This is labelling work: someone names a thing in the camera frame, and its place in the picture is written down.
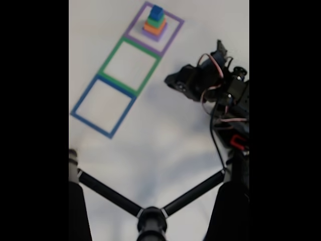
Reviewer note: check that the large purple block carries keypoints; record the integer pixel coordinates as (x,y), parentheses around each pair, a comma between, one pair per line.
(160,36)

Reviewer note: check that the orange block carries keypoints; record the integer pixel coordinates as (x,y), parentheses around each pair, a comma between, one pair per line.
(150,29)

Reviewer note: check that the green block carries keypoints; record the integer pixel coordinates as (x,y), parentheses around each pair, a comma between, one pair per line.
(153,22)

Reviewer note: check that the small blue block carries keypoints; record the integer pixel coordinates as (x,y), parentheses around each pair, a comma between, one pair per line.
(157,11)

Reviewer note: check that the red clamp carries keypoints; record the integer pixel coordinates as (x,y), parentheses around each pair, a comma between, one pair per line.
(235,141)

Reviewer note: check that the black tripod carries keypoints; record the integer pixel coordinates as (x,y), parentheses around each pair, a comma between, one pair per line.
(151,221)

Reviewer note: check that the camera board with blue mount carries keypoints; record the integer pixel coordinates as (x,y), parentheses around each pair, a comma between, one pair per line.
(218,55)

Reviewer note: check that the purple square frame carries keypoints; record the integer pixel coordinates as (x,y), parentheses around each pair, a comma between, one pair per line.
(136,20)

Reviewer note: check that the green square frame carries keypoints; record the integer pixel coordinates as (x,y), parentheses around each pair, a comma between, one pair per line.
(111,56)

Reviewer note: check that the blue square frame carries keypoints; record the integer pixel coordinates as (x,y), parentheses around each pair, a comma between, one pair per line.
(85,95)

